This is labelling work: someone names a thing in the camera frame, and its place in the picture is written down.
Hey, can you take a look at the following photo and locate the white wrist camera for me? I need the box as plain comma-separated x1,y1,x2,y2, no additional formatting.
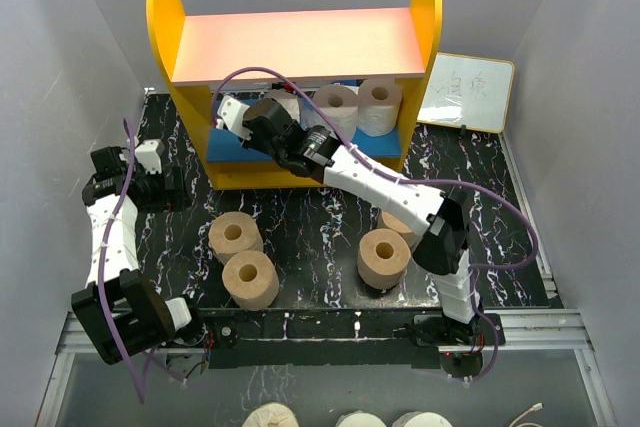
133,139,164,175
215,95,251,140

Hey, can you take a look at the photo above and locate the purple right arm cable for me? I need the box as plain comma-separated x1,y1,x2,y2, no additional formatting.
209,66,540,382

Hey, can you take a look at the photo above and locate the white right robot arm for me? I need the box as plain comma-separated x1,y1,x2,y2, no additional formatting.
221,97,482,344

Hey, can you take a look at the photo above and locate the red and black marker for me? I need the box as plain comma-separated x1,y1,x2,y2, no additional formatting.
271,82,295,93

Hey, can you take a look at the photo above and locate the small whiteboard with yellow frame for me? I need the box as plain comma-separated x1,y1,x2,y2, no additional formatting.
418,53,515,134

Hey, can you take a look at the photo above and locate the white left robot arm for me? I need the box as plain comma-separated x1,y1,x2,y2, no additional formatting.
71,139,207,365

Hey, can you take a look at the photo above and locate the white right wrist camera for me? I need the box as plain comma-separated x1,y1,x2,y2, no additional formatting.
215,95,251,140

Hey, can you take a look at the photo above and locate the blue whiteboard eraser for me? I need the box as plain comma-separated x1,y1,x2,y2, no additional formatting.
332,79,359,88

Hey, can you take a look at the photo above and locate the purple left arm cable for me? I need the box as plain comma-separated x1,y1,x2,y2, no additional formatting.
97,116,181,404

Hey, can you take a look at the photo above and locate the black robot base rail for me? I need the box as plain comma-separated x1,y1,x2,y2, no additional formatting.
201,307,505,375

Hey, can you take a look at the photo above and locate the white paper roll plain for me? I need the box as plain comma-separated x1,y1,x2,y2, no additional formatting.
357,79,402,137

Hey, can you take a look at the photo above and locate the white cable bottom right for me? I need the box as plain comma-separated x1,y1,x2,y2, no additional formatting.
510,401,545,427

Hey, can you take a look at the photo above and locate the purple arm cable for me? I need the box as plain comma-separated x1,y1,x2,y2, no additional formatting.
209,66,540,382
97,116,181,404

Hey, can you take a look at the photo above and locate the blue paper roll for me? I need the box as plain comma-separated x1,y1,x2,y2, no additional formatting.
264,89,301,122

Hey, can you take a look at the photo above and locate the white paper roll sheet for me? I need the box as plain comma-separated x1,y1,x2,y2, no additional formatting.
300,84,359,141

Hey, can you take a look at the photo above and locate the yellow shelf with coloured boards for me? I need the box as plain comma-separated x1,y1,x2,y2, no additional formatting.
146,0,443,190

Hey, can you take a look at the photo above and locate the white roll bottom right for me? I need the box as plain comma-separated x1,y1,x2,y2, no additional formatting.
392,411,452,427

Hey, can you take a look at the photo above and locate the white roll bottom middle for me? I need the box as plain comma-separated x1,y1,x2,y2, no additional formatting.
336,411,386,427

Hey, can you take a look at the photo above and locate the brown paper roll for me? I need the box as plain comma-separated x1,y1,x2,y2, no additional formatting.
357,228,411,290
377,211,417,247
222,250,279,311
208,211,264,265

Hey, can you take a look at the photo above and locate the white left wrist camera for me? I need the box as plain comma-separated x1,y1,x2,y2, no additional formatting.
133,139,164,175

